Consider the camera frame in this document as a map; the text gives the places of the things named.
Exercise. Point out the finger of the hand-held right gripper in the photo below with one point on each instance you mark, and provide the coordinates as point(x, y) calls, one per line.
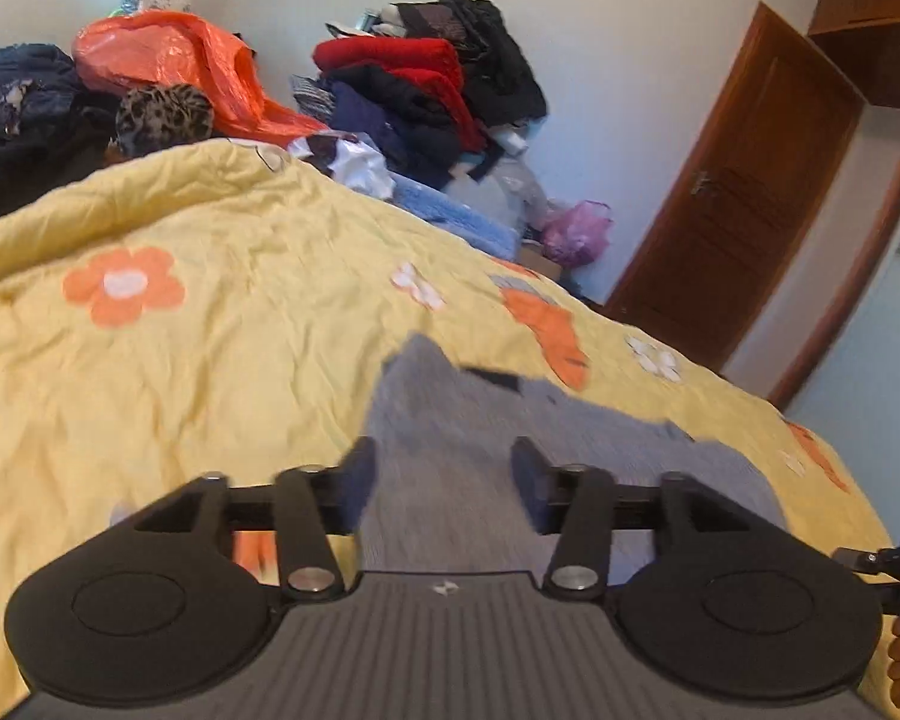
point(862, 562)

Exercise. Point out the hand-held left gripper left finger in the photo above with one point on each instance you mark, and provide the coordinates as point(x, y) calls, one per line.
point(360, 480)

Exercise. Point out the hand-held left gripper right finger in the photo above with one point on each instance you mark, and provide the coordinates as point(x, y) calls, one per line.
point(529, 476)

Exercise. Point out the grey sweater with navy sleeves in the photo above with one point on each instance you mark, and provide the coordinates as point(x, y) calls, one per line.
point(495, 420)

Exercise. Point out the black clothes pile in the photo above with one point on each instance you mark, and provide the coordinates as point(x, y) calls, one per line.
point(495, 60)

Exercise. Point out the dark clothes heap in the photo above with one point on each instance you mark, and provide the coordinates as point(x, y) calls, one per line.
point(22, 120)

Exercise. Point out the yellow flower print blanket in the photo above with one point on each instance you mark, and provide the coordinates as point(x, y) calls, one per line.
point(195, 375)

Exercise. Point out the cardboard box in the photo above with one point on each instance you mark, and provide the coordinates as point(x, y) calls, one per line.
point(541, 262)

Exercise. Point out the pink plastic bag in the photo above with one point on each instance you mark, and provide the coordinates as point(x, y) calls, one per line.
point(577, 234)

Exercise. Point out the blue knit cloth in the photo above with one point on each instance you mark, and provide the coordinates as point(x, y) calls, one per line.
point(457, 217)

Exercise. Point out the clear plastic bag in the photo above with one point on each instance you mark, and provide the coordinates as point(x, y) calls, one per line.
point(521, 180)

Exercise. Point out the white crumpled cloth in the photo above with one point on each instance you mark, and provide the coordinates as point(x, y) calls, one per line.
point(356, 165)

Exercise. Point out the navy garment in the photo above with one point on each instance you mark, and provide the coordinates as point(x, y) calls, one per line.
point(405, 127)

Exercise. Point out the brown wooden door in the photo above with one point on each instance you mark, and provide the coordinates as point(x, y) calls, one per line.
point(750, 187)

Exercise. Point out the checkered cloth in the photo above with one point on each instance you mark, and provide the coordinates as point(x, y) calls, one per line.
point(311, 94)

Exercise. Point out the leopard print cloth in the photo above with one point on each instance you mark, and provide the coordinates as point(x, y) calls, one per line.
point(161, 118)

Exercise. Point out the red garment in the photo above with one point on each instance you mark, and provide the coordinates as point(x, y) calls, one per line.
point(390, 60)

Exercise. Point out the orange plastic bag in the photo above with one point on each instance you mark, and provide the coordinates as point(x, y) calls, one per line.
point(180, 60)

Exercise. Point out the brown wooden cabinet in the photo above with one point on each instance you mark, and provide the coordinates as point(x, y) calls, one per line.
point(870, 30)

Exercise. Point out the brown wooden door frame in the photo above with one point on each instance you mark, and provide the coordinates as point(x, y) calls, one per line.
point(855, 262)

